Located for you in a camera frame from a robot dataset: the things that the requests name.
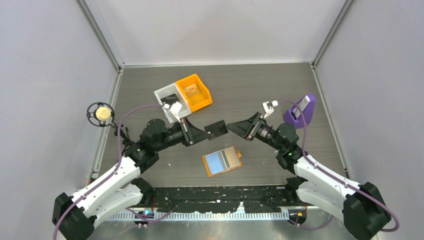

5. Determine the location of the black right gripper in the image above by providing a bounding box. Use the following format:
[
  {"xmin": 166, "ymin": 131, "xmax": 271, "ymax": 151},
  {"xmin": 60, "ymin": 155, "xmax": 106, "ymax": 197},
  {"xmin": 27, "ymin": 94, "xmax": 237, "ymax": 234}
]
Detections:
[{"xmin": 227, "ymin": 112, "xmax": 285, "ymax": 152}]

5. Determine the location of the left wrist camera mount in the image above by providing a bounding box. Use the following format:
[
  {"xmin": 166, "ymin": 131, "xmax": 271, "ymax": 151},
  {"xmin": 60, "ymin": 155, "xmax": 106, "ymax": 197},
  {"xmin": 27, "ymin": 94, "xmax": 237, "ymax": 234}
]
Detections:
[{"xmin": 163, "ymin": 101, "xmax": 183, "ymax": 123}]

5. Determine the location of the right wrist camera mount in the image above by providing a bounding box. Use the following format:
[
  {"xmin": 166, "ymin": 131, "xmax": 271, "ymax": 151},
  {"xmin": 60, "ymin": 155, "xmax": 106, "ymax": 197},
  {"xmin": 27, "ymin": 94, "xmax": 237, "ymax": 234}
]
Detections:
[{"xmin": 262, "ymin": 100, "xmax": 279, "ymax": 119}]

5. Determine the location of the microphone with shock mount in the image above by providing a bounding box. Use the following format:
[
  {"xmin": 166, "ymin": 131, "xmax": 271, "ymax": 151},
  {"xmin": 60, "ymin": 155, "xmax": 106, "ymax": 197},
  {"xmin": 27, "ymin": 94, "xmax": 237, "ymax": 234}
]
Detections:
[{"xmin": 86, "ymin": 102, "xmax": 117, "ymax": 128}]

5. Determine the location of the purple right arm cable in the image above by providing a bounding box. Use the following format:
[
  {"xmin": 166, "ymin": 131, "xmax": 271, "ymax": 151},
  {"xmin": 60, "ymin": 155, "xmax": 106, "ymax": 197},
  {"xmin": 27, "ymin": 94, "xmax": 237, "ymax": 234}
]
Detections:
[{"xmin": 277, "ymin": 100, "xmax": 400, "ymax": 233}]

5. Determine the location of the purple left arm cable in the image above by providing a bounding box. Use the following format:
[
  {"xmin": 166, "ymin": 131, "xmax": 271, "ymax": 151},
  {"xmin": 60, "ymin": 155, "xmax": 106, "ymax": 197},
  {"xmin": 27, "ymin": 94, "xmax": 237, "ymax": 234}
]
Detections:
[{"xmin": 52, "ymin": 104, "xmax": 173, "ymax": 240}]

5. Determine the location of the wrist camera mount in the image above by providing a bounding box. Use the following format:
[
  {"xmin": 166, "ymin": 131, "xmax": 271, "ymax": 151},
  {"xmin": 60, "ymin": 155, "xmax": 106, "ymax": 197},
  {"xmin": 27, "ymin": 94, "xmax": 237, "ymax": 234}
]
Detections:
[
  {"xmin": 262, "ymin": 100, "xmax": 279, "ymax": 119},
  {"xmin": 163, "ymin": 101, "xmax": 183, "ymax": 123}
]

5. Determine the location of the black credit card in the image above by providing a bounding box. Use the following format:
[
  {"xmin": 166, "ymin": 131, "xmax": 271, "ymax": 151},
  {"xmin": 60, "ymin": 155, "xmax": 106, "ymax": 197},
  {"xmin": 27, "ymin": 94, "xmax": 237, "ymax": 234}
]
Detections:
[
  {"xmin": 160, "ymin": 93, "xmax": 179, "ymax": 106},
  {"xmin": 204, "ymin": 120, "xmax": 228, "ymax": 140}
]

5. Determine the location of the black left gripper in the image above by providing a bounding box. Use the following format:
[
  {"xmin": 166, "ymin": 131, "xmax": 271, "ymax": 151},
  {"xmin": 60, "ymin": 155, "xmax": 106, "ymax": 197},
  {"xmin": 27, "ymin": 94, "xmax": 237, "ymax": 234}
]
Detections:
[{"xmin": 154, "ymin": 116, "xmax": 210, "ymax": 152}]

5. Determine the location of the tan card stack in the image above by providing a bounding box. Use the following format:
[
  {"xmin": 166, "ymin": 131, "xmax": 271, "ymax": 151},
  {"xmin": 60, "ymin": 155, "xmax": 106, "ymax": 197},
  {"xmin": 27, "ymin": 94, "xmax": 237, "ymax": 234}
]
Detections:
[{"xmin": 183, "ymin": 83, "xmax": 201, "ymax": 98}]

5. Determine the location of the black microphone tripod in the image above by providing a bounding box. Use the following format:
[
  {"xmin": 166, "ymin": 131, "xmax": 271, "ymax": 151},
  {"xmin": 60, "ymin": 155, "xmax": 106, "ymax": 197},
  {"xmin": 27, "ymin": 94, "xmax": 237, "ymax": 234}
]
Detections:
[{"xmin": 113, "ymin": 124, "xmax": 134, "ymax": 152}]

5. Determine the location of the orange plastic bin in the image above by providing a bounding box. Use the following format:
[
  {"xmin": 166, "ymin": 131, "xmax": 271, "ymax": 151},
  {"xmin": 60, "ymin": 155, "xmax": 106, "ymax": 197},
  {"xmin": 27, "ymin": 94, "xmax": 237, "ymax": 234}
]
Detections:
[{"xmin": 176, "ymin": 73, "xmax": 213, "ymax": 113}]

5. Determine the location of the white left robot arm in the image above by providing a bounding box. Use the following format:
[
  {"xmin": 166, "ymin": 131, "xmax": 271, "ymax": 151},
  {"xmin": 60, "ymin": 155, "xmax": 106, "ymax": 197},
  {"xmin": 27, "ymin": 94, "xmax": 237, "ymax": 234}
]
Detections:
[{"xmin": 52, "ymin": 117, "xmax": 211, "ymax": 240}]

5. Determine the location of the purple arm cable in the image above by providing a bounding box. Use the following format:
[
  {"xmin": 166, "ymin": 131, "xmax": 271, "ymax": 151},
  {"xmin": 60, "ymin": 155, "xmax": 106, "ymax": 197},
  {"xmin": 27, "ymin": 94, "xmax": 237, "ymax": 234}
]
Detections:
[
  {"xmin": 277, "ymin": 100, "xmax": 400, "ymax": 233},
  {"xmin": 52, "ymin": 104, "xmax": 173, "ymax": 240}
]

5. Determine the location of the white plastic bin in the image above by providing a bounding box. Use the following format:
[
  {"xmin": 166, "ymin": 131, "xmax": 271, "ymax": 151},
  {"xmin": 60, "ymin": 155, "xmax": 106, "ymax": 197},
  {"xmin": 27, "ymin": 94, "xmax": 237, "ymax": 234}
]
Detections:
[{"xmin": 153, "ymin": 82, "xmax": 192, "ymax": 118}]

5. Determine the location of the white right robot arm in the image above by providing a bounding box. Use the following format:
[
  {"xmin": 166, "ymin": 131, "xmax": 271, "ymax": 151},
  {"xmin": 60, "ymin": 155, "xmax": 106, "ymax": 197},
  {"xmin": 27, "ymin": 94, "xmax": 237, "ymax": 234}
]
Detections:
[{"xmin": 227, "ymin": 112, "xmax": 392, "ymax": 240}]

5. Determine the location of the aluminium front rail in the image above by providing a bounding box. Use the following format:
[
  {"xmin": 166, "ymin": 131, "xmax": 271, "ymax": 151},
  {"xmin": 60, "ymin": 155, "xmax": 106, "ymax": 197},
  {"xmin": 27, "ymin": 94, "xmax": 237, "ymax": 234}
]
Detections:
[{"xmin": 107, "ymin": 209, "xmax": 289, "ymax": 222}]

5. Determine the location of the purple metronome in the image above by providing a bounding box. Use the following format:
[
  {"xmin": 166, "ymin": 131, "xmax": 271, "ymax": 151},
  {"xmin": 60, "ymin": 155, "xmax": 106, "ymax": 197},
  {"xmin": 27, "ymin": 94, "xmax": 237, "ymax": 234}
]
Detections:
[{"xmin": 282, "ymin": 93, "xmax": 316, "ymax": 129}]

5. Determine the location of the orange card holder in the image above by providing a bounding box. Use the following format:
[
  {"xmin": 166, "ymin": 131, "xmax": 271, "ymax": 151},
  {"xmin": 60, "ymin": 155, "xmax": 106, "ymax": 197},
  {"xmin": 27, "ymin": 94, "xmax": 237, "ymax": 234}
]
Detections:
[{"xmin": 202, "ymin": 146, "xmax": 243, "ymax": 177}]

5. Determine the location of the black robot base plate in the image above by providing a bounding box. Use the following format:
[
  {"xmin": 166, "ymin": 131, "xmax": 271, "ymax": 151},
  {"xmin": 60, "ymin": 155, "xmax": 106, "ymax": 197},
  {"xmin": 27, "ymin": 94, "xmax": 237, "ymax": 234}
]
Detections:
[{"xmin": 132, "ymin": 185, "xmax": 312, "ymax": 214}]

